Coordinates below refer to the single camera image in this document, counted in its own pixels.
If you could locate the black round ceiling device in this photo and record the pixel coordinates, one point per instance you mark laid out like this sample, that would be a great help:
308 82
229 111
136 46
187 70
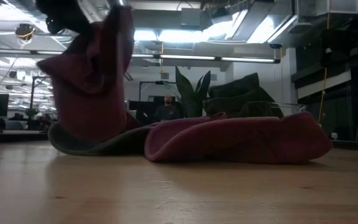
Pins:
25 31

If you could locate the small distant green plant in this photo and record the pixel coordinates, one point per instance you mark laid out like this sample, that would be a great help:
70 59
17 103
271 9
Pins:
31 112

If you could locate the grey ventilation box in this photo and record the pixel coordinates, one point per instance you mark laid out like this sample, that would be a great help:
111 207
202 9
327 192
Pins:
191 17

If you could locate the long overhead light bar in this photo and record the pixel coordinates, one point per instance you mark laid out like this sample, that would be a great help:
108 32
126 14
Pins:
185 57

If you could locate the person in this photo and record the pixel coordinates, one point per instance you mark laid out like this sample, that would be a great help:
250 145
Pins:
166 113

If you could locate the green plant in white pot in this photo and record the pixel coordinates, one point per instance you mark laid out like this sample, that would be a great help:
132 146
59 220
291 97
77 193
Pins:
186 90

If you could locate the small white cup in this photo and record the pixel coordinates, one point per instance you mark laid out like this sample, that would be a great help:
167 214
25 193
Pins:
334 135

